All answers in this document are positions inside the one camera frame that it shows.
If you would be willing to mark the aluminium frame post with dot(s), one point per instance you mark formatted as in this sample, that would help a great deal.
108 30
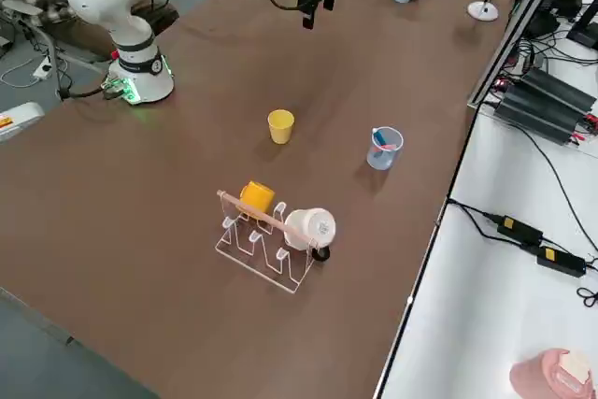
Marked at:
514 30

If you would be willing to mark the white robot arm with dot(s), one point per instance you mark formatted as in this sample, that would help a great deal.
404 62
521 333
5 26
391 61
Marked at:
107 2

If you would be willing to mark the white mug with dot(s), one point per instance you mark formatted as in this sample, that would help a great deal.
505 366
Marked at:
303 226

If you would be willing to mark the blue stick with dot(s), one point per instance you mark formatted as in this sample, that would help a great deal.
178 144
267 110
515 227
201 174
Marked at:
380 138

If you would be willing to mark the clear acrylic rack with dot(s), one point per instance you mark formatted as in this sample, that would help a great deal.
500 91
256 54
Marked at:
254 235

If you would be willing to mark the clear plastic measuring beaker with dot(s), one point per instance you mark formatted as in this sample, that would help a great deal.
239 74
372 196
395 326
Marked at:
385 163

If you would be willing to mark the black monitor stand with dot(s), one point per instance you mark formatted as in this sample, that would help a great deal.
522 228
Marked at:
584 30

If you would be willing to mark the black round cap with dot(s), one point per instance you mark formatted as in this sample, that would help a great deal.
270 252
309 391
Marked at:
321 254

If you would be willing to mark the white floor power strip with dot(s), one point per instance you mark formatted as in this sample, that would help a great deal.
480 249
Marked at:
42 69

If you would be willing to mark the orange mug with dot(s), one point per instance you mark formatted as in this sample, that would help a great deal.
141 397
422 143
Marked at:
257 195

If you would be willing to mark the white box with label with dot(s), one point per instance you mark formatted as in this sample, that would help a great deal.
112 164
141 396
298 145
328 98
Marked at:
18 116

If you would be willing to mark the black power adapter brick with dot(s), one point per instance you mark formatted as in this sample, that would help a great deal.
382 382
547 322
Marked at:
518 228
560 261

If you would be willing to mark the yellow plastic cup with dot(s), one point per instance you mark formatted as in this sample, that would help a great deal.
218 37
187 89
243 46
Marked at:
280 130

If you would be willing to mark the black ribbed power supply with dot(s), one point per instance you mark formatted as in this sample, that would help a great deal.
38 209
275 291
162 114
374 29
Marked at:
560 90
537 118

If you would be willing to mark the pink plastic container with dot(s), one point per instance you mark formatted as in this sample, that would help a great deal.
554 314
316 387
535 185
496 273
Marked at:
532 375

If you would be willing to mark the wooden rod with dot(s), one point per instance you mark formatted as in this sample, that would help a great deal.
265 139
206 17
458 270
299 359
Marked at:
243 205

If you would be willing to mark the pink stick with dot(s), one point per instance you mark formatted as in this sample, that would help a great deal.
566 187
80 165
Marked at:
384 150

